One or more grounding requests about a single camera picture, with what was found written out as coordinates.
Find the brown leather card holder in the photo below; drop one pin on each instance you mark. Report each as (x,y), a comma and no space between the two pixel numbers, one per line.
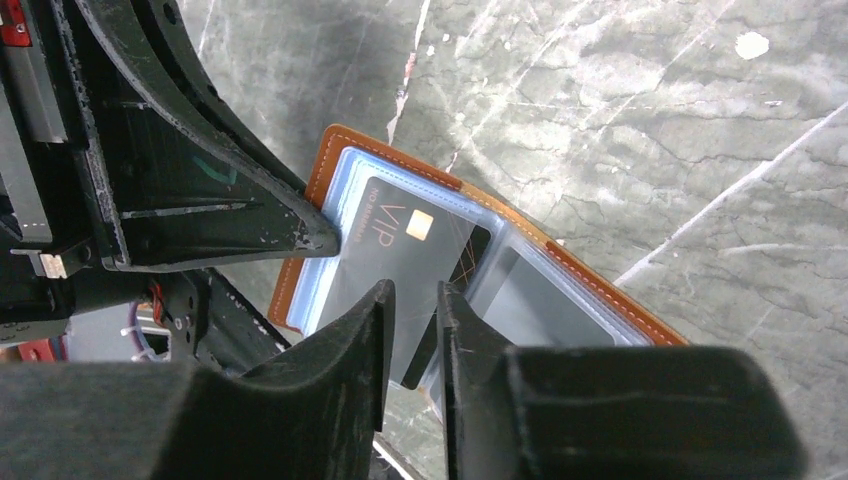
(527,287)

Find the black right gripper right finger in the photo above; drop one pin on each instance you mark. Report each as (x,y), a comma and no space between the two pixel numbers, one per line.
(674,412)

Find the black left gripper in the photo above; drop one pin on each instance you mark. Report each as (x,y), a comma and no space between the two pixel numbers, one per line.
(176,181)

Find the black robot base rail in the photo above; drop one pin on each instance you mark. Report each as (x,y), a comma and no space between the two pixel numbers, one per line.
(211,323)

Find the black right gripper view left finger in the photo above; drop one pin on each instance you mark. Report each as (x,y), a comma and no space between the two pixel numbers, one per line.
(311,412)

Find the dark VIP credit card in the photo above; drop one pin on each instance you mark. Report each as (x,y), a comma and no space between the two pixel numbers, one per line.
(416,244)

